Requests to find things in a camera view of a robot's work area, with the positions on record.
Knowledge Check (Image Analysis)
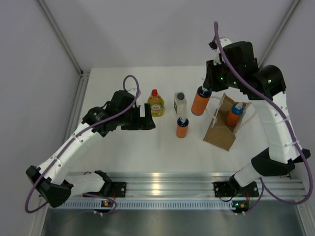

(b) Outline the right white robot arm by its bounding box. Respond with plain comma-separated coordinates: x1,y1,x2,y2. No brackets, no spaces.
203,38,303,195

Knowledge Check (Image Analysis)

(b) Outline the orange pump bottle blue top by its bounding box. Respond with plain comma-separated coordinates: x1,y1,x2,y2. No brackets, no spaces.
226,102,244,126

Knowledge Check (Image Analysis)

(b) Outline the yellow dish soap bottle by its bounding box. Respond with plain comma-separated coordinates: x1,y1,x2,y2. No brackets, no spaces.
147,89,165,117

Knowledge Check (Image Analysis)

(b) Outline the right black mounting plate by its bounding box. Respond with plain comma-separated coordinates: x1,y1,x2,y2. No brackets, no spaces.
213,181,234,198

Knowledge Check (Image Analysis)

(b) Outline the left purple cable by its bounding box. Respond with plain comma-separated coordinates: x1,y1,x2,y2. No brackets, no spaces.
24,75,141,213

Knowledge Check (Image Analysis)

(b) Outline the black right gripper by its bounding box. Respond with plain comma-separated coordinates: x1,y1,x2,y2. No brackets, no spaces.
203,58,241,93

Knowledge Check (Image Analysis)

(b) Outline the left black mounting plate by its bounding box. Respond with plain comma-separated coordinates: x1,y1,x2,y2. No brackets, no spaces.
107,181,127,198

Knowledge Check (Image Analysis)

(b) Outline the orange pump bottle dark top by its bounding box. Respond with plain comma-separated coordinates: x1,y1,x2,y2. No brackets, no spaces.
176,116,189,138

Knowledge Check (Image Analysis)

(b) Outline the clear square bottle grey cap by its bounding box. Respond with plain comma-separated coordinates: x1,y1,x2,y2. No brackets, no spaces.
174,92,187,118

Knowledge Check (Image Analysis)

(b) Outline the brown canvas tote bag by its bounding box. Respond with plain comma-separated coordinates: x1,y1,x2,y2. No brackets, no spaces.
203,93,257,151

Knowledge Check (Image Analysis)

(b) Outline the orange pump bottle navy top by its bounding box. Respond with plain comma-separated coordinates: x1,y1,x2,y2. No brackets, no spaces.
191,86,212,116

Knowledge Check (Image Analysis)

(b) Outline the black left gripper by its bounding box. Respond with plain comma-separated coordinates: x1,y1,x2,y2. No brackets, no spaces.
117,103,155,130

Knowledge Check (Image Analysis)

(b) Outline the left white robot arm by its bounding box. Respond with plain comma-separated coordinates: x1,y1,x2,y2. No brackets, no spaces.
26,90,156,207

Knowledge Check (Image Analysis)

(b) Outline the white slotted cable duct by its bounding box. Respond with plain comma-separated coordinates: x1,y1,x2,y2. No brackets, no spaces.
59,199,247,210

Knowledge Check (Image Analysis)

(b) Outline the black mounting plate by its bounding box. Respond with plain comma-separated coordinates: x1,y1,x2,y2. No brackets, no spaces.
213,181,234,198
107,181,127,198

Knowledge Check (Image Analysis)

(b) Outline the aluminium frame rail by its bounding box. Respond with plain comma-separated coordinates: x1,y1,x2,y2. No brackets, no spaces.
107,172,307,200

